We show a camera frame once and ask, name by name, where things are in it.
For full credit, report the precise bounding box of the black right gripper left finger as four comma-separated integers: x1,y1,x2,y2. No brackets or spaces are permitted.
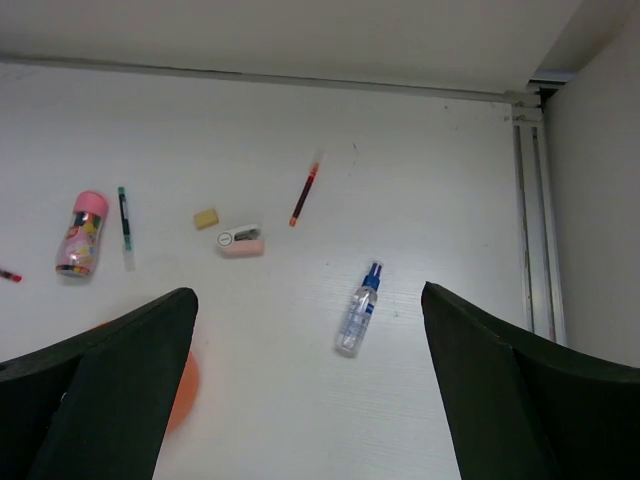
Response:
1,288,198,479

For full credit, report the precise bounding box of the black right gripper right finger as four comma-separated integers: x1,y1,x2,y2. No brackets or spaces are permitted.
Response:
421,283,639,479

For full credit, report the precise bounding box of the pink-capped patterned bottle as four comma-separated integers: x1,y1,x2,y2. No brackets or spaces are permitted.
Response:
55,190,109,278

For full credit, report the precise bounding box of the yellow eraser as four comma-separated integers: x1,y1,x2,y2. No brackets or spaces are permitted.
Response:
193,208,219,230

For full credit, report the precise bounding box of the pink white mini stapler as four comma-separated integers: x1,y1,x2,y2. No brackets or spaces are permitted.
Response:
216,224,265,258

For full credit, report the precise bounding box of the orange round organizer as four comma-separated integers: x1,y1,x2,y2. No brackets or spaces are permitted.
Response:
89,321,202,439

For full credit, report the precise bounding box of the green gel pen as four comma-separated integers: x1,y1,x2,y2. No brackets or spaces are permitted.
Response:
118,186,135,272

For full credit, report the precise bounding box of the red gel pen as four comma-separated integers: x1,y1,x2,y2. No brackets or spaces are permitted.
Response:
0,269,22,283

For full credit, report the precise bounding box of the dark red orange-tipped pen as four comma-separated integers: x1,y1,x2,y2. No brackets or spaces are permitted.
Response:
289,149,325,227

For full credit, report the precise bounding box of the aluminium rail at table edge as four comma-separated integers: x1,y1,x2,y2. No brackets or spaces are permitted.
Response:
507,80,567,346

